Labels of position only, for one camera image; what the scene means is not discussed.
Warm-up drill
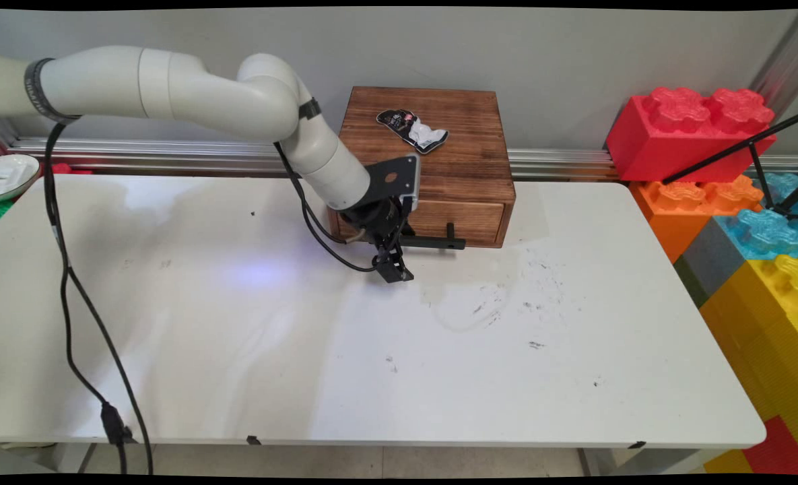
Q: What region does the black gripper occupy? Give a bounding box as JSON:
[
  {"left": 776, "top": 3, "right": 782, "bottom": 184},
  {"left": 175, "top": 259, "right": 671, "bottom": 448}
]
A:
[{"left": 341, "top": 197, "right": 414, "bottom": 284}]

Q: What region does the brown wooden drawer box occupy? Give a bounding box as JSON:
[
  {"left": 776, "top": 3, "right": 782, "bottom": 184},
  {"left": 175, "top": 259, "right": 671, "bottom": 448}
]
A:
[{"left": 326, "top": 86, "right": 517, "bottom": 249}]

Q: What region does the black white snack packet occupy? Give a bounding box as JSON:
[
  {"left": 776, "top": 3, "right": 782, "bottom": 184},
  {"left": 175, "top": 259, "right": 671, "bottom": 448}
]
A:
[{"left": 376, "top": 109, "right": 451, "bottom": 155}]

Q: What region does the big orange toy block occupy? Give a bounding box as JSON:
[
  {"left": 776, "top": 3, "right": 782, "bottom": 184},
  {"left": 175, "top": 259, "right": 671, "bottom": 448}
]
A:
[{"left": 630, "top": 176, "right": 764, "bottom": 265}]

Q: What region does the big red toy block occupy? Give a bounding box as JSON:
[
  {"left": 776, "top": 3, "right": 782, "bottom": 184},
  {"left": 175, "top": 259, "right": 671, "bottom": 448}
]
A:
[{"left": 605, "top": 88, "right": 776, "bottom": 184}]

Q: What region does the big grey toy block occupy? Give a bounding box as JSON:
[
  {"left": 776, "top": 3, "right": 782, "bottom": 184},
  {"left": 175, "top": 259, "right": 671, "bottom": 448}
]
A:
[{"left": 673, "top": 219, "right": 750, "bottom": 309}]

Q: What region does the big blue toy block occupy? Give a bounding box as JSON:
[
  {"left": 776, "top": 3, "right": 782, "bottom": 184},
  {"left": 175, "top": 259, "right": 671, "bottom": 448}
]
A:
[{"left": 714, "top": 173, "right": 798, "bottom": 261}]

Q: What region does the black tripod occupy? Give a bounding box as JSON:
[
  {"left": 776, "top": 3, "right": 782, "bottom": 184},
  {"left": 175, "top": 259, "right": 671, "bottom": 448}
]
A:
[{"left": 661, "top": 108, "right": 798, "bottom": 222}]

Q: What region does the big yellow toy block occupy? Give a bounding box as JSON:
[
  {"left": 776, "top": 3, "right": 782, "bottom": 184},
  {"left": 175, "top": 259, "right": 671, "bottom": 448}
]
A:
[{"left": 698, "top": 255, "right": 798, "bottom": 465}]

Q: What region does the white dish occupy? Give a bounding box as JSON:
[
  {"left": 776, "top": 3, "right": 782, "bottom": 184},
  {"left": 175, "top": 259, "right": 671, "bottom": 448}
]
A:
[{"left": 0, "top": 154, "right": 41, "bottom": 205}]

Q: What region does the low red toy block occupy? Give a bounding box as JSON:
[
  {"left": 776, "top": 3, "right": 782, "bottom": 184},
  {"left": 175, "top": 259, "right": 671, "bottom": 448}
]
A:
[{"left": 742, "top": 416, "right": 798, "bottom": 476}]

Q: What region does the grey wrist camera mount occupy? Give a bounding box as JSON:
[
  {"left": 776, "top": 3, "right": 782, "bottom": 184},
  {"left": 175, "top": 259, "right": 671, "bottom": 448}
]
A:
[{"left": 365, "top": 154, "right": 421, "bottom": 206}]

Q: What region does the wooden drawer with black handle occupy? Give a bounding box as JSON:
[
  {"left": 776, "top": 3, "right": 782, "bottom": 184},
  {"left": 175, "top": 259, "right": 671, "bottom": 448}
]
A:
[{"left": 335, "top": 200, "right": 507, "bottom": 251}]

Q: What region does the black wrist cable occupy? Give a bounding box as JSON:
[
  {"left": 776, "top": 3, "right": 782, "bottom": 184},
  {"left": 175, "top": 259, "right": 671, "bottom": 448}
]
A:
[{"left": 274, "top": 140, "right": 380, "bottom": 273}]

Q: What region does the aluminium wall rail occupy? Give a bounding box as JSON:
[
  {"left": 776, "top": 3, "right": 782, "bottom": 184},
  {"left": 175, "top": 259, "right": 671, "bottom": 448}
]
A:
[{"left": 8, "top": 138, "right": 798, "bottom": 181}]

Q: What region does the black hanging cable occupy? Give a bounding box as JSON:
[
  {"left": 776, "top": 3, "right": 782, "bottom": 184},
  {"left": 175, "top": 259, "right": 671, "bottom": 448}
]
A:
[{"left": 40, "top": 120, "right": 154, "bottom": 476}]

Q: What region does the aluminium upright post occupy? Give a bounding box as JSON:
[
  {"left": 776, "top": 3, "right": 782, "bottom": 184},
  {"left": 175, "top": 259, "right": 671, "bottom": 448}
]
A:
[{"left": 749, "top": 10, "right": 798, "bottom": 122}]

